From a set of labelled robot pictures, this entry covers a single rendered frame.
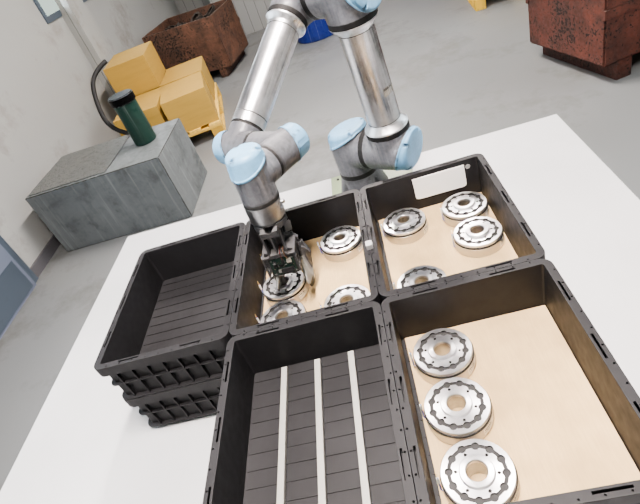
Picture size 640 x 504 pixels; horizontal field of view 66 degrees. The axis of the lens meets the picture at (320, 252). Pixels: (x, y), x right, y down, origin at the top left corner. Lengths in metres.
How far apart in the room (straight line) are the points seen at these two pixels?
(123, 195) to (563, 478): 3.17
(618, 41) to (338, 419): 3.06
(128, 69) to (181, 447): 4.26
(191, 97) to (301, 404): 3.78
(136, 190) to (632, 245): 2.92
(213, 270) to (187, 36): 5.10
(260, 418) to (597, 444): 0.54
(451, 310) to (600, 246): 0.48
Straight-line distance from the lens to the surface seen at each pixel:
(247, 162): 0.92
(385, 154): 1.32
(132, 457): 1.25
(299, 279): 1.13
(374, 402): 0.90
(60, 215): 3.84
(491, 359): 0.92
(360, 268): 1.14
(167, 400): 1.18
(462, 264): 1.09
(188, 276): 1.38
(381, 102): 1.26
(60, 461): 1.39
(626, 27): 3.59
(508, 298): 0.96
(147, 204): 3.56
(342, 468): 0.86
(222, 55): 6.21
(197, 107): 4.52
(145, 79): 5.10
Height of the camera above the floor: 1.56
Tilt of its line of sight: 36 degrees down
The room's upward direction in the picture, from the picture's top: 22 degrees counter-clockwise
